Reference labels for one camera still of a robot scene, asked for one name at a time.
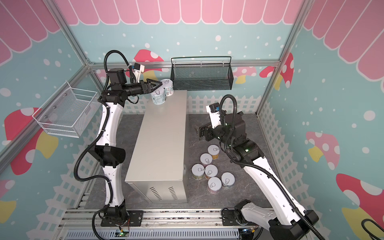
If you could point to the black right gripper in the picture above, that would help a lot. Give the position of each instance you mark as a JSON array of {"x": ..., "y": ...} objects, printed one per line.
[{"x": 205, "y": 132}]

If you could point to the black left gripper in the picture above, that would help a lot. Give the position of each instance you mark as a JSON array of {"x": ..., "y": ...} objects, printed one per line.
[{"x": 149, "y": 89}]

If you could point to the teal label food can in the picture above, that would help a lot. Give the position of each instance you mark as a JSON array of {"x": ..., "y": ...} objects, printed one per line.
[{"x": 158, "y": 96}]

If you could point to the yellow label food can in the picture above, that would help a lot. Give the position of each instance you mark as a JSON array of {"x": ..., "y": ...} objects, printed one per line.
[{"x": 214, "y": 151}]

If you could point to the teal brown label can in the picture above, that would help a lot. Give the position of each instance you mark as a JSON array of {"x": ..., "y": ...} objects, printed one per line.
[{"x": 168, "y": 86}]

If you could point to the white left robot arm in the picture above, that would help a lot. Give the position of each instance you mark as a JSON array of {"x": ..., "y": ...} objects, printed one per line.
[{"x": 120, "y": 85}]

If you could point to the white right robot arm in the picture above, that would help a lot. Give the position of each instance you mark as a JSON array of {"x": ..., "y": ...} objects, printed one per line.
[{"x": 287, "y": 220}]

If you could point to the grey metal counter cabinet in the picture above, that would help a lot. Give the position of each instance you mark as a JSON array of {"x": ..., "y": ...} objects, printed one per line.
[{"x": 158, "y": 169}]

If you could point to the white lid can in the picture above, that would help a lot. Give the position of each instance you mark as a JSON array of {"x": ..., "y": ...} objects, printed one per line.
[{"x": 206, "y": 159}]

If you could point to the green label food can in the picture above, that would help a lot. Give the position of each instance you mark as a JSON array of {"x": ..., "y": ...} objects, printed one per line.
[{"x": 198, "y": 171}]

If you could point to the red label food can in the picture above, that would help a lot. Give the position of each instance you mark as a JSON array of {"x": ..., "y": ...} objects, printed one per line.
[{"x": 210, "y": 171}]

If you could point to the teal label floor can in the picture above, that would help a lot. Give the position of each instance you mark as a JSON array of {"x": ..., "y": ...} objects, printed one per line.
[{"x": 228, "y": 180}]

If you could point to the pink label food can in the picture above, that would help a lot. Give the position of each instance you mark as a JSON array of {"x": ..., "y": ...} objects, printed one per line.
[{"x": 214, "y": 185}]

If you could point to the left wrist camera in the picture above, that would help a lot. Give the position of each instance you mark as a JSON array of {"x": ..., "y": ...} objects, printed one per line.
[{"x": 135, "y": 72}]

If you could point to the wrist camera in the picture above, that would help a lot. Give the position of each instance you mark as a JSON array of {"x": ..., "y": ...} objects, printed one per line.
[
  {"x": 216, "y": 118},
  {"x": 135, "y": 72}
]

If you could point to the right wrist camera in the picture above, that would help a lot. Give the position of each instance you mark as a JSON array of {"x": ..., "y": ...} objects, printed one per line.
[{"x": 216, "y": 118}]

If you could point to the black mesh wall basket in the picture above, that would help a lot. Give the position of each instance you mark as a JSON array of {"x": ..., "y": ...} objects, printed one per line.
[{"x": 202, "y": 73}]

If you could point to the white wire wall basket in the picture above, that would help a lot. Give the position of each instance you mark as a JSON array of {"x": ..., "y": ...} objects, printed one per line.
[{"x": 67, "y": 112}]

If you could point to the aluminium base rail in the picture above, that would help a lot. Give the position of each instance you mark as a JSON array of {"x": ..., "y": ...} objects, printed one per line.
[{"x": 156, "y": 224}]

